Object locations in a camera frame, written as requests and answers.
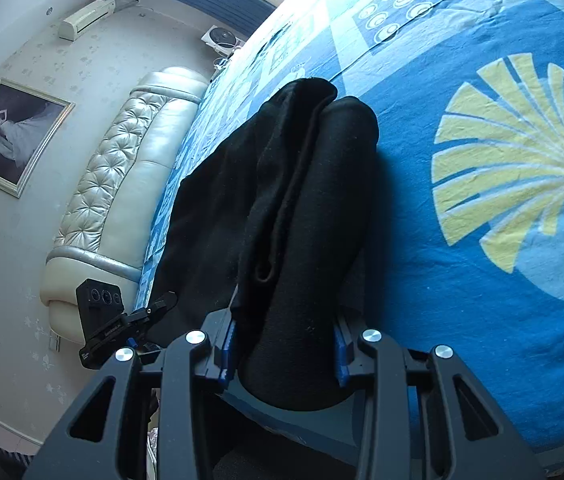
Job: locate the white small fan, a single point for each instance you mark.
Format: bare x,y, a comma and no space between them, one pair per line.
223,41

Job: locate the white wall air conditioner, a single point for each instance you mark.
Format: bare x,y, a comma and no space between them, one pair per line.
72,27

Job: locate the cream tufted leather headboard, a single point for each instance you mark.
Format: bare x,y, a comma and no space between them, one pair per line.
106,226

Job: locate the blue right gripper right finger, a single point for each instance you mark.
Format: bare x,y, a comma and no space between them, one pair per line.
343,353

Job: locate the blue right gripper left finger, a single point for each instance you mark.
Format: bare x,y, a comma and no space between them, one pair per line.
225,349

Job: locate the black pants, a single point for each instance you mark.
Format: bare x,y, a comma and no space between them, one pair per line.
271,225

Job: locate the blue patterned bed sheet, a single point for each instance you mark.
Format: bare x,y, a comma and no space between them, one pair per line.
469,235

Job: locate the framed wedding photo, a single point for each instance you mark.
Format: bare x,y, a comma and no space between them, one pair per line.
29,119

